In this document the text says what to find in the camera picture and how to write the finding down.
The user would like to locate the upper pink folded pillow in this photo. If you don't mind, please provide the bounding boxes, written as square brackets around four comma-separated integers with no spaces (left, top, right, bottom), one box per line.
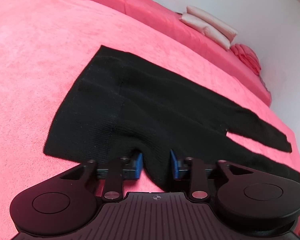
[186,5,238,43]

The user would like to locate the lower pink folded pillow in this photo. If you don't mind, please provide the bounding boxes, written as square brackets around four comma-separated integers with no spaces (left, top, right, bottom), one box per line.
[179,13,230,50]

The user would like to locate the black knit pants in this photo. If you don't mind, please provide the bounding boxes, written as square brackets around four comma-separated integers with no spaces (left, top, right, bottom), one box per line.
[44,46,300,191]

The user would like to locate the near pink bed cover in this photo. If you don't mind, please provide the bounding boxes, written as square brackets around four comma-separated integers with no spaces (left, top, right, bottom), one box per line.
[0,0,300,239]

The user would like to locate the pink folded pillow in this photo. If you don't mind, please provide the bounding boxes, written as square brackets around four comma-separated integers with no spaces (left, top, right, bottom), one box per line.
[179,13,230,50]
[186,5,238,43]

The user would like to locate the red folded blanket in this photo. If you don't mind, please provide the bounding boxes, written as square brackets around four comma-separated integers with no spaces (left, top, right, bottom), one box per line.
[230,43,261,76]

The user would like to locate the far red bed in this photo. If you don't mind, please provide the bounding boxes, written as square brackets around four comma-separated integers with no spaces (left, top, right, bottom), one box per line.
[91,0,271,106]

